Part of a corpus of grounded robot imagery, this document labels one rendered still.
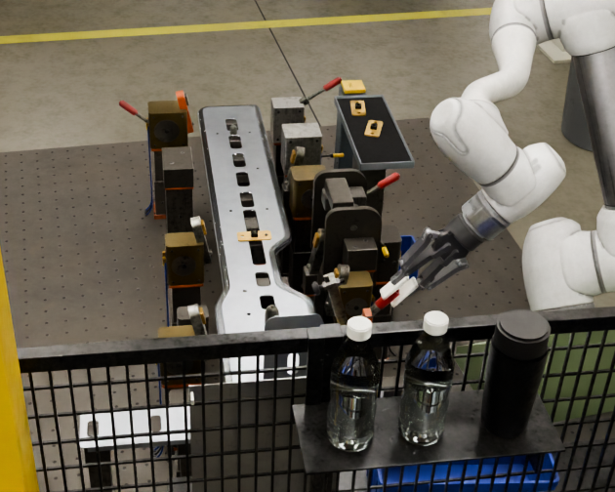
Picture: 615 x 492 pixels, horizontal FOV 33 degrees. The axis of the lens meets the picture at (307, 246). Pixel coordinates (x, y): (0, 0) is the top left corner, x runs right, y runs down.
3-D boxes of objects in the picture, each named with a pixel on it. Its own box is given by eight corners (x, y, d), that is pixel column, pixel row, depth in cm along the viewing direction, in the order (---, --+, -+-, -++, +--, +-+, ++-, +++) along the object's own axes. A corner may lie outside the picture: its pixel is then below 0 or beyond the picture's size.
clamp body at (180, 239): (158, 344, 267) (152, 232, 247) (204, 341, 269) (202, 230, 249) (159, 360, 262) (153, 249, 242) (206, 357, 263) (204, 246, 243)
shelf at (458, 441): (288, 422, 151) (292, 329, 140) (524, 402, 156) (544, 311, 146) (304, 501, 139) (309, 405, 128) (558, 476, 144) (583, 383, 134)
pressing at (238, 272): (187, 108, 311) (187, 103, 311) (262, 105, 315) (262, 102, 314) (231, 439, 200) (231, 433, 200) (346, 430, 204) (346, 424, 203)
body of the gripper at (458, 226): (481, 225, 210) (447, 254, 213) (455, 203, 206) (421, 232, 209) (492, 247, 204) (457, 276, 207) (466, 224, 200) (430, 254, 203)
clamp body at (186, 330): (151, 443, 238) (143, 326, 218) (203, 438, 240) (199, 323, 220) (152, 465, 233) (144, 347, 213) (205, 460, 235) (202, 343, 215)
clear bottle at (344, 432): (322, 421, 144) (329, 308, 132) (368, 417, 145) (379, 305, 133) (330, 455, 138) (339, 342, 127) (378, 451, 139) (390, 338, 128)
